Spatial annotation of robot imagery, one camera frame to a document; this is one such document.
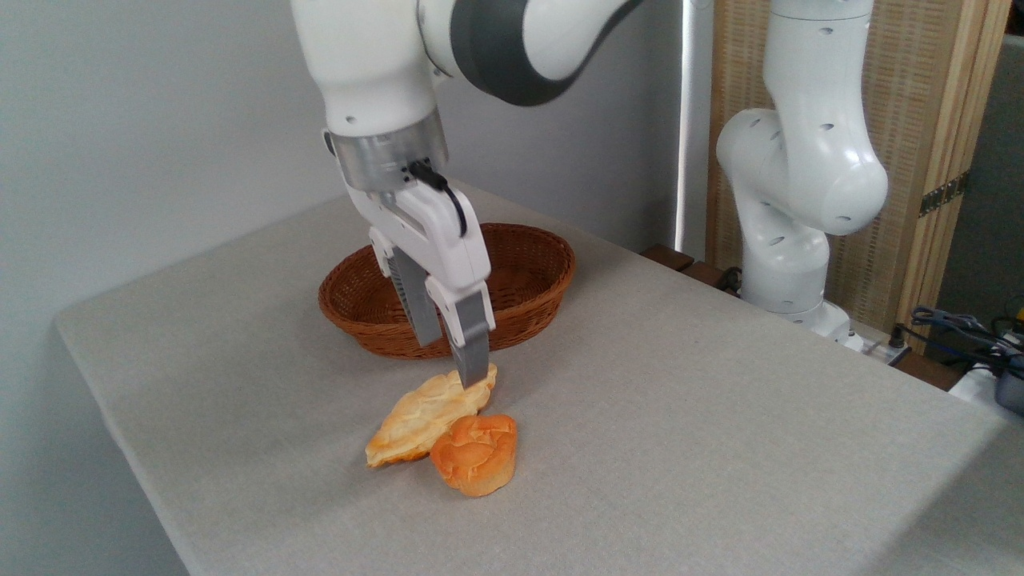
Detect brown wicker oval basket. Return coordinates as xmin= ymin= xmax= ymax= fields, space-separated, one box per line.
xmin=318 ymin=222 xmax=577 ymax=359

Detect blue grey device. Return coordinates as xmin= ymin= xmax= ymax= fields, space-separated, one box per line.
xmin=994 ymin=364 xmax=1024 ymax=417

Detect round orange bread bun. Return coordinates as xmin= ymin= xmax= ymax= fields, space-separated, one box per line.
xmin=430 ymin=414 xmax=518 ymax=498

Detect brass screen hinge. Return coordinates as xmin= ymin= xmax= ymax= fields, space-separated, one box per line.
xmin=918 ymin=172 xmax=970 ymax=218

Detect dark brown wooden board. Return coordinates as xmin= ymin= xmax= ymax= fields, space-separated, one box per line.
xmin=640 ymin=244 xmax=745 ymax=297

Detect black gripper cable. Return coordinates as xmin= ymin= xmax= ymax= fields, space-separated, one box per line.
xmin=408 ymin=160 xmax=469 ymax=238

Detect tangled dark cables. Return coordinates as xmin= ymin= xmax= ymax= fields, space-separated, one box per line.
xmin=892 ymin=304 xmax=1024 ymax=378

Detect wood framed bamboo screen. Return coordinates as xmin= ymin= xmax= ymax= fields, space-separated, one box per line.
xmin=706 ymin=0 xmax=1013 ymax=353

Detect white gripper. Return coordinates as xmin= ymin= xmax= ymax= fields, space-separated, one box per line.
xmin=344 ymin=172 xmax=497 ymax=390

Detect long flat pale bread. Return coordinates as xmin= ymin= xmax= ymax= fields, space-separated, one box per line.
xmin=366 ymin=362 xmax=498 ymax=469

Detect grey tablecloth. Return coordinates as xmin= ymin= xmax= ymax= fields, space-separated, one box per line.
xmin=54 ymin=184 xmax=1024 ymax=576

